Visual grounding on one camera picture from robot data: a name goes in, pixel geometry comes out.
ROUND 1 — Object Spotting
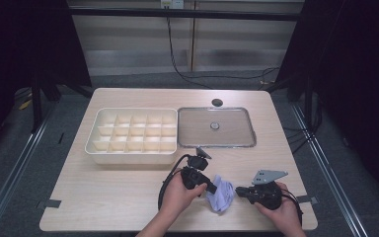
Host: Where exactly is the hand-held gripper cable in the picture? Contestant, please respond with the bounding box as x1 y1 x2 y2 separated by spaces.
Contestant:
157 153 191 211
280 189 304 226

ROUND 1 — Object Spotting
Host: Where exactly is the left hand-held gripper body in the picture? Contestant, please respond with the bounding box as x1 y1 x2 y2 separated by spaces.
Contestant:
180 146 213 191

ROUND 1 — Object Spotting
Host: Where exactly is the right hand-held gripper cable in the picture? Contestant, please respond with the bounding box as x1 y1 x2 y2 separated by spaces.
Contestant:
280 189 304 226

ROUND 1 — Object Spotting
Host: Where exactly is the person's right hand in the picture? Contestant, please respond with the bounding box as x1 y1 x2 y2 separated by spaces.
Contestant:
255 182 303 228

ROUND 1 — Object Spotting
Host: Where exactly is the cream divided storage box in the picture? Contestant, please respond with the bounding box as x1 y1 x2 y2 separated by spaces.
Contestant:
84 107 179 165

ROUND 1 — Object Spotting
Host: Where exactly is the black curtain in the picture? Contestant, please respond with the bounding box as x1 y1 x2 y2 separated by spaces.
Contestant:
0 0 93 159
275 0 379 198

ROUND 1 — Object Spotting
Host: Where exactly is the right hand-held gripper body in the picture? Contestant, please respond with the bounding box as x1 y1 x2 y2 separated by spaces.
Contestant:
247 169 289 210

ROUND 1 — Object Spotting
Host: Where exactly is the metal floor rail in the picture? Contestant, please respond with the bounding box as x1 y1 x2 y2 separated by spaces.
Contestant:
290 103 370 237
0 105 57 237

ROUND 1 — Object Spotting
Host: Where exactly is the black hanging wall cable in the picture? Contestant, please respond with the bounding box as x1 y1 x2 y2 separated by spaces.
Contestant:
166 16 280 91

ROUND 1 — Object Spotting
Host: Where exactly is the person's left hand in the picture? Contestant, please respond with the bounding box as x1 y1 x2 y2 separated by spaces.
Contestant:
160 171 208 215

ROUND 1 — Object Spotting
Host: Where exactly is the black floor cable bundle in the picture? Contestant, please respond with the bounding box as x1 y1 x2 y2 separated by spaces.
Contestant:
282 98 324 155

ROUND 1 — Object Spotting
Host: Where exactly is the yellow floor object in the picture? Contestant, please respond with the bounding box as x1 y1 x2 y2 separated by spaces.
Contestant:
18 98 34 111

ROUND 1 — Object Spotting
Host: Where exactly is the black horizontal frame bar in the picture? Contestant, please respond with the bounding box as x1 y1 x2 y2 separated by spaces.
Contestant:
68 8 305 22

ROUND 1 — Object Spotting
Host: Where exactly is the black stand post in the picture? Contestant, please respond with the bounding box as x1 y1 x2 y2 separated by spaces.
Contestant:
31 75 43 133

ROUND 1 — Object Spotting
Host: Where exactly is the white wall outlet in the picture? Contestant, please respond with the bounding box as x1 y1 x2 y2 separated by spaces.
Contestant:
160 0 186 10

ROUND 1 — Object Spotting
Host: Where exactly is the pale lavender cloth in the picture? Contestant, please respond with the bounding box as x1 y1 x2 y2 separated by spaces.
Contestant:
205 175 235 213

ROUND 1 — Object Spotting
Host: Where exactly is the left hand-held gripper cable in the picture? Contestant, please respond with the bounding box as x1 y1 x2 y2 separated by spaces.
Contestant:
157 153 191 211

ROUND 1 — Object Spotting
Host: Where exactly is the grey tape strip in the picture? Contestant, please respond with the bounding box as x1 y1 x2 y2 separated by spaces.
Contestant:
296 195 319 205
38 198 62 210

